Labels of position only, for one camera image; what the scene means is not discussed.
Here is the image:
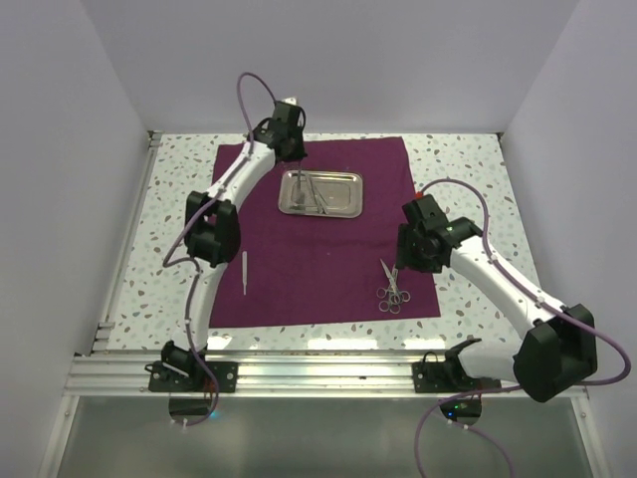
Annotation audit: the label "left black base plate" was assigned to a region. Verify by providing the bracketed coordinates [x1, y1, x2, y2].
[144, 360, 238, 393]

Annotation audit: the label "aluminium front rail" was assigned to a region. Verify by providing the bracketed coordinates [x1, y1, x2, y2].
[63, 351, 589, 397]

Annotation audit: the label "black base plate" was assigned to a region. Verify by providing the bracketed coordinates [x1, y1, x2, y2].
[411, 352, 502, 393]
[144, 360, 238, 393]

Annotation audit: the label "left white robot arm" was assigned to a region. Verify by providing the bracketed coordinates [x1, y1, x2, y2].
[161, 126, 307, 391]

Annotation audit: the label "steel forceps with rings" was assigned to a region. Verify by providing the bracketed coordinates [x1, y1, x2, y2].
[376, 260, 401, 299]

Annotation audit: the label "purple cable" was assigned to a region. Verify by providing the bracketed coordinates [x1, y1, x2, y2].
[162, 72, 278, 428]
[415, 178, 629, 478]

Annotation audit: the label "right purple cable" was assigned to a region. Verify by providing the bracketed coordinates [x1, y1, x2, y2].
[415, 178, 629, 478]

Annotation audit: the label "steel instrument tray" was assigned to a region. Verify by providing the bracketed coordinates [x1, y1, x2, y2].
[278, 170, 363, 219]

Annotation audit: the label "small steel ring scissors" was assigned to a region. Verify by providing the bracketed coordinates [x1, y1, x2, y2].
[376, 260, 411, 313]

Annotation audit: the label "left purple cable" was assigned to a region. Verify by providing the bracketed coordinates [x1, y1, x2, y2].
[162, 72, 278, 428]

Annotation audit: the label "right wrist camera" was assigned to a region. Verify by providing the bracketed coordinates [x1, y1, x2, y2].
[400, 194, 483, 242]

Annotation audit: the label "purple cloth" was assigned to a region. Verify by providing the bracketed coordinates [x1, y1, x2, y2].
[210, 137, 415, 328]

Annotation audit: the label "steel scalpel handle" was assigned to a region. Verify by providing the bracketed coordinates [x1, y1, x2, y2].
[307, 171, 329, 215]

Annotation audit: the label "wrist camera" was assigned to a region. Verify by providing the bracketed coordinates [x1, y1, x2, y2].
[272, 97, 307, 131]
[400, 194, 483, 242]

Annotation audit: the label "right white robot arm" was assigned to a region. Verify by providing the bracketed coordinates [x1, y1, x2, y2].
[396, 218, 597, 402]

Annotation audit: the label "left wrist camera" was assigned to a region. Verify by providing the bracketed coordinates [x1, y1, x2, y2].
[272, 97, 307, 131]

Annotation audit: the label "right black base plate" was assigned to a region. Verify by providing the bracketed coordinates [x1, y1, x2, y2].
[411, 352, 502, 393]

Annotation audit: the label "steel surgical scissors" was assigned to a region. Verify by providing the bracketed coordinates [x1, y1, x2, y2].
[376, 294, 402, 315]

